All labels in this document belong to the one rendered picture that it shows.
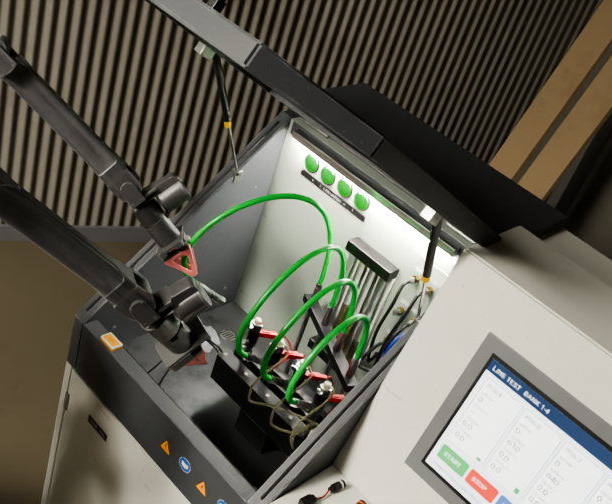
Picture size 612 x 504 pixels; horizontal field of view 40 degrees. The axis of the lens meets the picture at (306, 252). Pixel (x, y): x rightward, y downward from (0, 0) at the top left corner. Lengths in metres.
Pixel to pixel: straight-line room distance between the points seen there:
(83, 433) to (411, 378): 0.94
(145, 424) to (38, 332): 1.53
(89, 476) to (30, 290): 1.48
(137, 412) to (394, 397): 0.62
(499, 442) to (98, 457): 1.07
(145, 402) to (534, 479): 0.88
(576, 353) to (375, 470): 0.52
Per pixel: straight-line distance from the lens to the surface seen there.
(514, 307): 1.66
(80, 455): 2.36
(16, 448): 3.09
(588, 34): 3.99
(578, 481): 1.67
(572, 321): 1.63
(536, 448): 1.68
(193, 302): 1.53
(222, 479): 1.87
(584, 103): 3.90
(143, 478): 2.13
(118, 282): 1.47
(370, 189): 2.00
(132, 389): 2.03
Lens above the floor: 2.35
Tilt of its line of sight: 33 degrees down
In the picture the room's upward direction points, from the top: 20 degrees clockwise
